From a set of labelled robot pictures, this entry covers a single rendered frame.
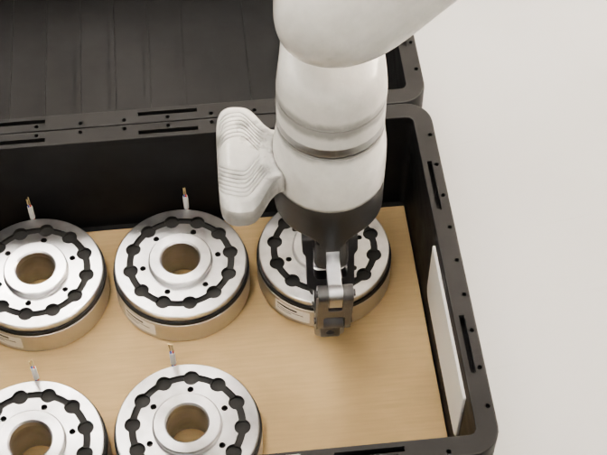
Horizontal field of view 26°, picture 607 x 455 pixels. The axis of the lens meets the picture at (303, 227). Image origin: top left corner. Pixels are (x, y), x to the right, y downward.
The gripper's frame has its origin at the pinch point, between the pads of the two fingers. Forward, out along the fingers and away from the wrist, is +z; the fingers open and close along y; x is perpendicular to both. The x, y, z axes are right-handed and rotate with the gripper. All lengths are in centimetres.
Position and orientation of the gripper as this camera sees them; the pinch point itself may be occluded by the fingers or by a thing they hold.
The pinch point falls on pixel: (325, 287)
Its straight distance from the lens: 99.8
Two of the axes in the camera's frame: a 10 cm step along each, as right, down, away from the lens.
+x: -10.0, 0.6, -0.5
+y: -0.8, -8.0, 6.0
